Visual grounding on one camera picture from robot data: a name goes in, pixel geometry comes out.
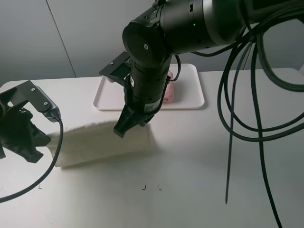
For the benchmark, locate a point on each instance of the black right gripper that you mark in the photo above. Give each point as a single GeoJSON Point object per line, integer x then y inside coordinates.
{"type": "Point", "coordinates": [136, 111]}

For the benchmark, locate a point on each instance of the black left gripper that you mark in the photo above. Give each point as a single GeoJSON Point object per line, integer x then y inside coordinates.
{"type": "Point", "coordinates": [19, 135]}

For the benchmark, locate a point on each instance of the pink towel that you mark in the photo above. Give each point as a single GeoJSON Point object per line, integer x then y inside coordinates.
{"type": "Point", "coordinates": [169, 93]}

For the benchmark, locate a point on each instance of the cream white towel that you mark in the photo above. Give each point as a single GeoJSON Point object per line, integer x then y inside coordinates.
{"type": "Point", "coordinates": [97, 141]}

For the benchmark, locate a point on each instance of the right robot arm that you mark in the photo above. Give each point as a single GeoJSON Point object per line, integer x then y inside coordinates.
{"type": "Point", "coordinates": [172, 27]}

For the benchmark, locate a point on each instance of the white rectangular plastic tray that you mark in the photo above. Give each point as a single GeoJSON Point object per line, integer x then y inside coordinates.
{"type": "Point", "coordinates": [188, 94]}

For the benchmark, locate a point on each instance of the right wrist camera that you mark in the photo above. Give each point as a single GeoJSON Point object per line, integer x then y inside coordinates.
{"type": "Point", "coordinates": [118, 69]}

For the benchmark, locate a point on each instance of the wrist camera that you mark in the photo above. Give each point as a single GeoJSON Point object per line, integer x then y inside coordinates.
{"type": "Point", "coordinates": [118, 69]}
{"type": "Point", "coordinates": [24, 93]}

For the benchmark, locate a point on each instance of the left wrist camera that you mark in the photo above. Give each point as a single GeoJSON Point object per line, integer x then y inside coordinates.
{"type": "Point", "coordinates": [24, 93]}

